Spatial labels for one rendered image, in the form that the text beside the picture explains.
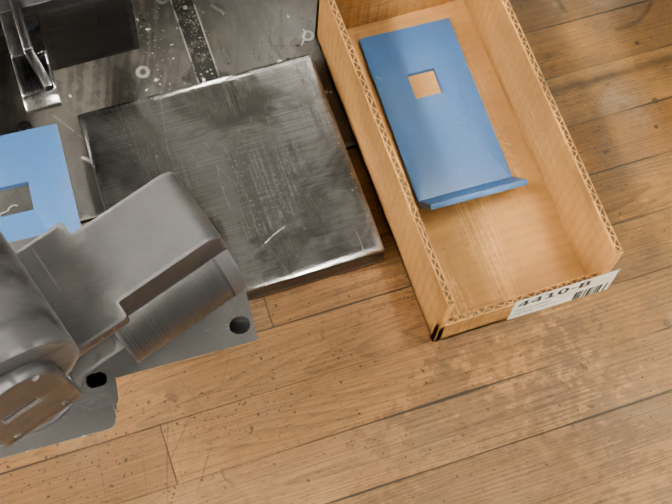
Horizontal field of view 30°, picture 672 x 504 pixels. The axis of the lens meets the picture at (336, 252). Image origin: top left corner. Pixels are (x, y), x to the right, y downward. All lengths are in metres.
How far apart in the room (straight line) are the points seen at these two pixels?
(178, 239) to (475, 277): 0.38
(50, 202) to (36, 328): 0.33
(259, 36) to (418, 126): 0.14
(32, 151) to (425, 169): 0.27
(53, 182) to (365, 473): 0.27
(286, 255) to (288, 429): 0.11
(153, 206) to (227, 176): 0.35
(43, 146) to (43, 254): 0.29
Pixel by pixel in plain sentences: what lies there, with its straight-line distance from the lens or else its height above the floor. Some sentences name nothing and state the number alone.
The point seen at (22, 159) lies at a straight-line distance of 0.80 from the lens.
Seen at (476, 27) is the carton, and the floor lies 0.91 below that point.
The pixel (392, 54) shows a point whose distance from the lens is 0.92.
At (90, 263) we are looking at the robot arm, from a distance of 0.51.
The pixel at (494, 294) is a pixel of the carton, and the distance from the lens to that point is 0.85.
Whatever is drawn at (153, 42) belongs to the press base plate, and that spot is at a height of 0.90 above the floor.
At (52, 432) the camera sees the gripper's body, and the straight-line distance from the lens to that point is 0.64.
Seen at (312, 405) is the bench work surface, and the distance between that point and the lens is 0.82.
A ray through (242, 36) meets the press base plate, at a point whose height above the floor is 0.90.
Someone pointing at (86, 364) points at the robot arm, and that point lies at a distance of 0.53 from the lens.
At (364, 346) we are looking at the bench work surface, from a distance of 0.84.
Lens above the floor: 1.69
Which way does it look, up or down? 67 degrees down
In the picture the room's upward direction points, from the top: 9 degrees clockwise
